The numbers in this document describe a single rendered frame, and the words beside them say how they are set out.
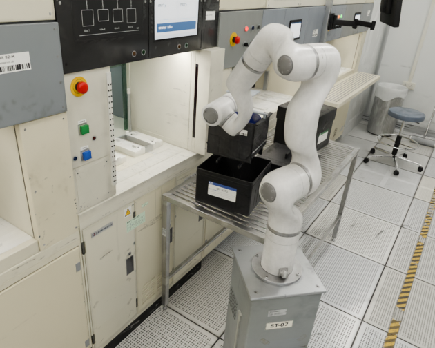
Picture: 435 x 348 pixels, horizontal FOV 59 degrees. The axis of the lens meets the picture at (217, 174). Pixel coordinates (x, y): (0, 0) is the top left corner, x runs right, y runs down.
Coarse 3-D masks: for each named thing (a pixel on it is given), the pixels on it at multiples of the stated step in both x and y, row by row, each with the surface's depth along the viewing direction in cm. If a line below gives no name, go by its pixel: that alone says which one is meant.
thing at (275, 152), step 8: (272, 144) 225; (280, 144) 226; (264, 152) 214; (272, 152) 215; (280, 152) 216; (288, 152) 209; (272, 160) 205; (280, 160) 206; (288, 160) 206; (272, 168) 203
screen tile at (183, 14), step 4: (180, 0) 157; (184, 0) 159; (188, 0) 161; (192, 0) 163; (196, 0) 165; (192, 4) 164; (196, 4) 166; (180, 8) 158; (184, 8) 161; (188, 8) 163; (192, 8) 165; (196, 8) 167; (180, 12) 159; (184, 12) 161; (188, 12) 164; (192, 12) 165; (180, 16) 160; (184, 16) 162; (188, 16) 164; (192, 16) 166
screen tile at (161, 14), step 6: (162, 0) 148; (168, 0) 151; (174, 0) 154; (174, 6) 155; (162, 12) 150; (168, 12) 153; (174, 12) 156; (162, 18) 151; (168, 18) 154; (174, 18) 157
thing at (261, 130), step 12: (252, 96) 160; (264, 120) 166; (216, 132) 168; (240, 132) 163; (252, 132) 160; (264, 132) 175; (216, 144) 170; (228, 144) 167; (240, 144) 165; (252, 144) 163; (264, 144) 180; (228, 156) 170; (240, 156) 167; (252, 156) 166
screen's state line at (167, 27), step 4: (160, 24) 152; (164, 24) 153; (168, 24) 156; (172, 24) 157; (176, 24) 159; (180, 24) 161; (184, 24) 164; (188, 24) 166; (192, 24) 168; (160, 28) 152; (164, 28) 154; (168, 28) 156; (172, 28) 158; (176, 28) 160; (180, 28) 162; (184, 28) 164; (188, 28) 167; (192, 28) 169
